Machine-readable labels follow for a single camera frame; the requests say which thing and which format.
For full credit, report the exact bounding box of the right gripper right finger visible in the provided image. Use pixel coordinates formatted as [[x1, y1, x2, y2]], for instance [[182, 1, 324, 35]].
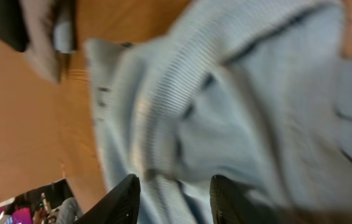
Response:
[[210, 175, 279, 224]]

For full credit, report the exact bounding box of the light blue printed t-shirt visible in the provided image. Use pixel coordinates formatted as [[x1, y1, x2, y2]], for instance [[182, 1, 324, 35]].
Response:
[[85, 1, 352, 223]]

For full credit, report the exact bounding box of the folded black shirt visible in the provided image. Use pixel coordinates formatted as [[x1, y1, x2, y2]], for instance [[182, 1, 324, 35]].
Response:
[[0, 0, 29, 52]]

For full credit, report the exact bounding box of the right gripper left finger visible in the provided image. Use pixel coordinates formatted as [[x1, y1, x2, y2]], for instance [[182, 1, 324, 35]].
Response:
[[75, 174, 141, 224]]

